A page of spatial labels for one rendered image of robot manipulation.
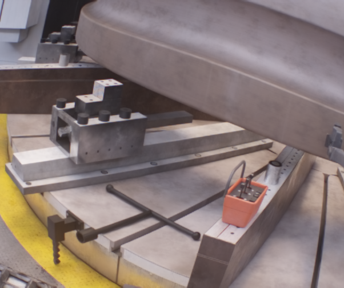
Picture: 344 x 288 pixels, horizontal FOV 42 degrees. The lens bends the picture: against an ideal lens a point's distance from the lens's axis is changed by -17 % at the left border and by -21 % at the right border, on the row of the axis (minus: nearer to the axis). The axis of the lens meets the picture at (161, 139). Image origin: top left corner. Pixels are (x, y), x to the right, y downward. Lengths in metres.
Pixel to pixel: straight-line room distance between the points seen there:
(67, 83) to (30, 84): 0.32
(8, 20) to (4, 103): 2.07
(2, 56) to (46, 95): 2.53
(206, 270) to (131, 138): 1.21
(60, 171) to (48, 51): 2.13
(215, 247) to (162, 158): 1.46
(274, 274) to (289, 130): 0.73
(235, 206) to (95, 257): 0.97
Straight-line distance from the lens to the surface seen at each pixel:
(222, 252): 1.91
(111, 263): 2.58
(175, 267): 2.33
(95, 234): 2.42
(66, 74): 3.84
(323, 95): 2.46
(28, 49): 6.08
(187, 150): 3.39
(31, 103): 3.88
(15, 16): 5.71
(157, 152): 3.23
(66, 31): 4.84
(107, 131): 2.83
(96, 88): 2.94
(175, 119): 3.29
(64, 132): 2.93
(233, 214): 1.96
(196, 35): 2.77
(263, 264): 2.47
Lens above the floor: 1.65
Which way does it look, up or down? 21 degrees down
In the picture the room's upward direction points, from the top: 10 degrees clockwise
